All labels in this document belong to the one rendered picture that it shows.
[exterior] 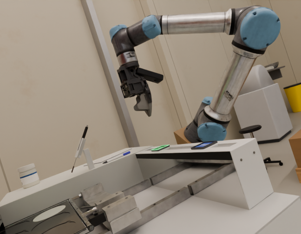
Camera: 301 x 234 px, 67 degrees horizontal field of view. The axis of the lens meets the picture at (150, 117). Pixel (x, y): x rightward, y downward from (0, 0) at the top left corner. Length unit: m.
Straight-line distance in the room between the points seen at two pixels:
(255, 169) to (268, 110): 3.82
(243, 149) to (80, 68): 2.57
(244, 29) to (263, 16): 0.06
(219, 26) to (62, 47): 2.28
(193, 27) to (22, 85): 2.04
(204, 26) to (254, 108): 3.62
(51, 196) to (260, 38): 0.89
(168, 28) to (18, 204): 0.85
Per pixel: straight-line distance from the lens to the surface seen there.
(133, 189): 0.94
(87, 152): 0.97
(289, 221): 0.59
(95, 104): 2.87
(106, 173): 0.97
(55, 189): 0.94
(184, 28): 0.97
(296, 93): 7.24
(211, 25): 0.96
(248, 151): 0.59
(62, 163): 2.61
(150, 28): 0.86
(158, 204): 0.68
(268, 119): 4.45
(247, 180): 0.58
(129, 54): 0.88
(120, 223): 0.61
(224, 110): 0.93
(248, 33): 0.82
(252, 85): 4.49
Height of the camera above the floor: 1.08
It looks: level
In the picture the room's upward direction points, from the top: 18 degrees counter-clockwise
